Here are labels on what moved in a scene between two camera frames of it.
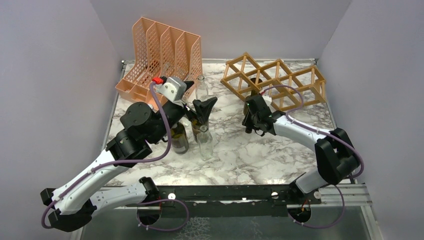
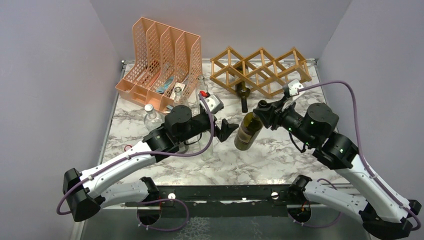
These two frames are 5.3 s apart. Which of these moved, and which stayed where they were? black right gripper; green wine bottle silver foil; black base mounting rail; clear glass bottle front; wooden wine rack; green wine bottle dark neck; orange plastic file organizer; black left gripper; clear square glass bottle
Moved: green wine bottle silver foil; wooden wine rack; black right gripper; green wine bottle dark neck; black left gripper
Stayed: clear square glass bottle; orange plastic file organizer; black base mounting rail; clear glass bottle front
